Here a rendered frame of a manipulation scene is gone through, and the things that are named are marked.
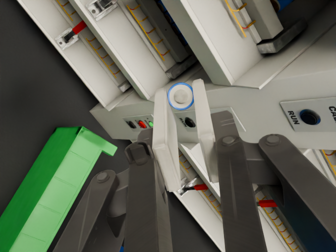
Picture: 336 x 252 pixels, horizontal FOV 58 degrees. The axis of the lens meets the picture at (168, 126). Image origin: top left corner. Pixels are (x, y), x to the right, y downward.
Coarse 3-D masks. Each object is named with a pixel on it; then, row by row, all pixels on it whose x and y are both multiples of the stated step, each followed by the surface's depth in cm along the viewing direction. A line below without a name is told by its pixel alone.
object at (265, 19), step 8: (248, 0) 31; (256, 0) 31; (264, 0) 31; (240, 8) 32; (248, 8) 32; (256, 8) 31; (264, 8) 31; (272, 8) 32; (256, 16) 32; (264, 16) 32; (272, 16) 32; (248, 24) 32; (256, 24) 33; (264, 24) 32; (272, 24) 32; (280, 24) 32; (264, 32) 33; (272, 32) 32
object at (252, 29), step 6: (234, 0) 32; (240, 0) 32; (240, 12) 33; (246, 12) 33; (246, 18) 33; (246, 24) 33; (252, 24) 33; (252, 30) 33; (252, 36) 34; (258, 36) 34
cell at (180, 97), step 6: (174, 84) 20; (180, 84) 20; (186, 84) 20; (168, 90) 20; (174, 90) 20; (180, 90) 20; (186, 90) 20; (192, 90) 20; (168, 96) 20; (174, 96) 20; (180, 96) 20; (186, 96) 20; (192, 96) 20; (174, 102) 20; (180, 102) 20; (186, 102) 20; (192, 102) 20; (180, 108) 20; (186, 108) 20
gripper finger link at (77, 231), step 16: (96, 176) 14; (112, 176) 14; (96, 192) 13; (112, 192) 13; (80, 208) 12; (96, 208) 12; (80, 224) 12; (96, 224) 12; (112, 224) 14; (64, 240) 11; (80, 240) 11; (96, 240) 12; (112, 240) 13
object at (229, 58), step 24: (168, 0) 33; (192, 0) 31; (216, 0) 32; (312, 0) 36; (192, 24) 32; (216, 24) 32; (240, 24) 33; (288, 24) 33; (312, 24) 34; (192, 48) 36; (216, 48) 33; (240, 48) 34; (264, 48) 34; (288, 48) 33; (216, 72) 35; (240, 72) 34; (264, 72) 32
